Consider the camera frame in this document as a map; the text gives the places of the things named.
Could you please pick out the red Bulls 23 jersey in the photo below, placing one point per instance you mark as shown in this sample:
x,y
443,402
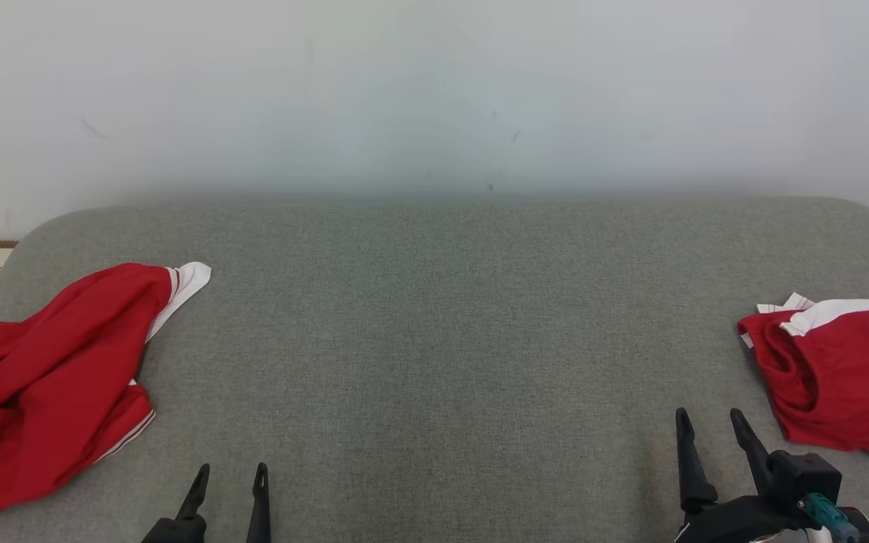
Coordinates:
x,y
50,377

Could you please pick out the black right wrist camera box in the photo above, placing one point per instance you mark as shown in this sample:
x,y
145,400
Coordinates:
x,y
804,479

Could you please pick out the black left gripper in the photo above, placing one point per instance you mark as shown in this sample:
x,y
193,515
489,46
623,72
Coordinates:
x,y
174,530

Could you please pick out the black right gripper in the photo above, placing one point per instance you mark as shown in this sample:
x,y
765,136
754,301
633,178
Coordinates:
x,y
744,520

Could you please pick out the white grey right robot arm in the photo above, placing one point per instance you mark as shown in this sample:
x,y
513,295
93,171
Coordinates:
x,y
845,528

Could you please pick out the red shorts with white stripe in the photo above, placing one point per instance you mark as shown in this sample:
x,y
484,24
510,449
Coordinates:
x,y
849,377

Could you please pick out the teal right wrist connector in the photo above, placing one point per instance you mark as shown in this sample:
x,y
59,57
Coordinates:
x,y
827,516

